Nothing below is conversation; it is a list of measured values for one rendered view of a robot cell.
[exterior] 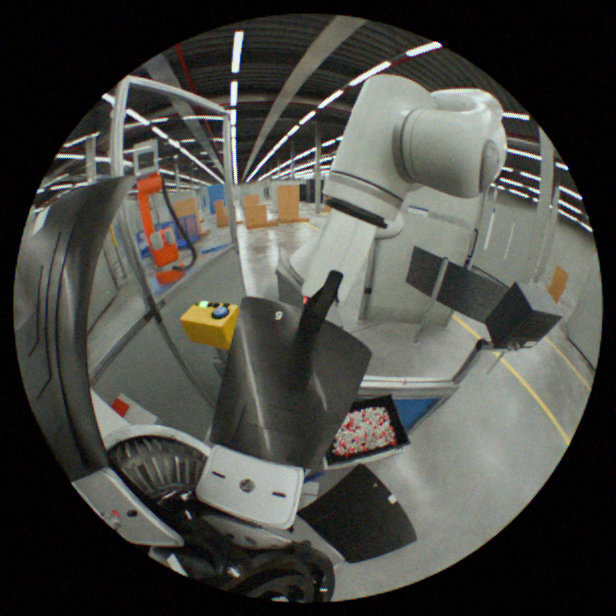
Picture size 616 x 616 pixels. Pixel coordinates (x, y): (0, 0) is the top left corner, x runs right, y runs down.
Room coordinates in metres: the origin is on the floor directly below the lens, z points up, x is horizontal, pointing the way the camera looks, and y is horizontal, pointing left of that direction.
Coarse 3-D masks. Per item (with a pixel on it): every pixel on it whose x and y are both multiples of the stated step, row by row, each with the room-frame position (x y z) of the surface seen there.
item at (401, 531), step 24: (360, 480) 0.02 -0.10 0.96; (312, 504) -0.02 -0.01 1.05; (336, 504) -0.02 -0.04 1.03; (360, 504) -0.03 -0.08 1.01; (384, 504) -0.04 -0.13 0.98; (312, 528) -0.05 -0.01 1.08; (336, 528) -0.05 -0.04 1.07; (360, 528) -0.06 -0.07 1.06; (384, 528) -0.08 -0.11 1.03; (408, 528) -0.11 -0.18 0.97; (360, 552) -0.09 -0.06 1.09; (384, 552) -0.11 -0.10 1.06
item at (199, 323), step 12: (192, 312) 0.40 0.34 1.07; (204, 312) 0.40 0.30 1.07; (228, 312) 0.40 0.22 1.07; (192, 324) 0.36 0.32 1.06; (204, 324) 0.35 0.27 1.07; (216, 324) 0.35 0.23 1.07; (228, 324) 0.37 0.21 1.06; (192, 336) 0.37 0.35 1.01; (204, 336) 0.36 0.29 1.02; (216, 336) 0.35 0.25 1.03; (228, 336) 0.35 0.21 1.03; (228, 348) 0.34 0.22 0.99
